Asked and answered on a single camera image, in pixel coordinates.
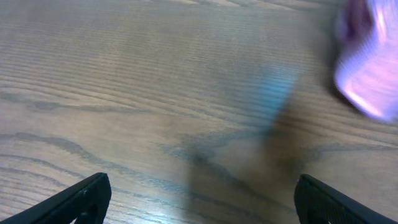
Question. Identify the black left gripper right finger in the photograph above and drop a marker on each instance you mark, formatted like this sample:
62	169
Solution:
318	203

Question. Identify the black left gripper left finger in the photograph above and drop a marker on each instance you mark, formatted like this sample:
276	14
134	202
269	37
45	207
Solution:
86	202

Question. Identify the light purple cloth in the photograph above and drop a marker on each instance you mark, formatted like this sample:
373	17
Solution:
366	69

